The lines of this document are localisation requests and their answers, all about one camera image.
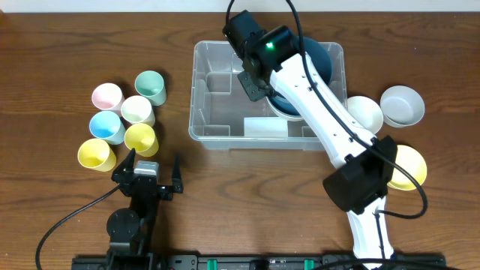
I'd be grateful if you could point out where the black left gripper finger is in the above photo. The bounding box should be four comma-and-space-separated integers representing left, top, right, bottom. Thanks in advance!
112, 148, 136, 183
172, 155, 184, 194

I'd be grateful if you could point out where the dark blue bowl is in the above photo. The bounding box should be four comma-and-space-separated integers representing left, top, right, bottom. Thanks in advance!
268, 94, 300, 116
268, 35, 334, 113

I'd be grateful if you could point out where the large cream bowl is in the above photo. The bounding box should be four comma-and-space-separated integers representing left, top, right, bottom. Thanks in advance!
267, 98, 303, 122

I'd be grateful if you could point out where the small white bowl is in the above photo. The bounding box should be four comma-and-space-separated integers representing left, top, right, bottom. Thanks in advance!
347, 96, 383, 134

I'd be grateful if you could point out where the small grey bowl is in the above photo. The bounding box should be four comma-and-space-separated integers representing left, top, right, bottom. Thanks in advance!
380, 85, 425, 128

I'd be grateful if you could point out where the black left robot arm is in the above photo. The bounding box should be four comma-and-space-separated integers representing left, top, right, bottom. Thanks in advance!
105, 149, 183, 270

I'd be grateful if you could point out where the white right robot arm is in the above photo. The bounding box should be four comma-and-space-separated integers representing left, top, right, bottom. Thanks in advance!
188, 11, 397, 269

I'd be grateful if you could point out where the yellow cup near bin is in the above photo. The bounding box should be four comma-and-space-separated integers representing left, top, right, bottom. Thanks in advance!
124, 123, 159, 157

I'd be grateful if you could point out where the yellow cup far left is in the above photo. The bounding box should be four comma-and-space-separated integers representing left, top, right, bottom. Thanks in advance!
77, 139, 117, 172

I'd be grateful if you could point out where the light blue cup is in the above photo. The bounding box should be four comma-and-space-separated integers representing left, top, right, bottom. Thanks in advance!
88, 111, 126, 145

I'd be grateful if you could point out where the cream white cup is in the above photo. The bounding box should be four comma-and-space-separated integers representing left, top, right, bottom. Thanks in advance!
121, 95, 155, 126

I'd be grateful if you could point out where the pink cup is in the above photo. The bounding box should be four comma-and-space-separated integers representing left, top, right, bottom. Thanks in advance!
91, 82, 125, 116

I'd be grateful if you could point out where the clear plastic storage bin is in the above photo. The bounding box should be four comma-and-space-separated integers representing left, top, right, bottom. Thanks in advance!
188, 40, 323, 151

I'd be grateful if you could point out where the mint green cup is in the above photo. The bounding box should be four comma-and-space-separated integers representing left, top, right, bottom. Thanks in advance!
134, 70, 167, 106

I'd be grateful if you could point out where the yellow bowl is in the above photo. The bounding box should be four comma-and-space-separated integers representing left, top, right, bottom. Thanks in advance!
387, 145, 428, 191

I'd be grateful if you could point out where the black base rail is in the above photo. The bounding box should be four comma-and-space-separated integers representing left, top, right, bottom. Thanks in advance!
70, 251, 447, 270

